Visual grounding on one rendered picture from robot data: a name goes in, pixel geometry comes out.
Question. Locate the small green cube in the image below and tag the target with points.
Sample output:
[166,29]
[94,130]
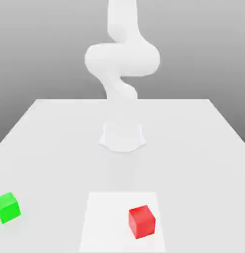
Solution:
[8,207]

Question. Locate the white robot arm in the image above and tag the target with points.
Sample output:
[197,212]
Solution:
[122,59]

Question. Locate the small red cube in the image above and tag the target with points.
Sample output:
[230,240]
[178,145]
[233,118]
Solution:
[142,222]

